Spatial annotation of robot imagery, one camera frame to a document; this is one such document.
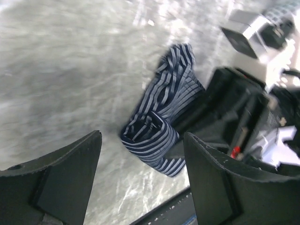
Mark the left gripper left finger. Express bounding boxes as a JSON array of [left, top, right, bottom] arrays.
[[0, 130, 102, 225]]

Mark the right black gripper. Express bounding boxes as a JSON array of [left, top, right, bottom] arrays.
[[168, 67, 300, 173]]

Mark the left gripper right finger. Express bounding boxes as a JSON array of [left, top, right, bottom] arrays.
[[184, 133, 300, 225]]

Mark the navy striped underwear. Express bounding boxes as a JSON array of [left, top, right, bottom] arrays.
[[120, 43, 205, 177]]

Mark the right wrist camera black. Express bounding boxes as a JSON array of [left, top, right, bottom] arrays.
[[220, 10, 295, 59]]

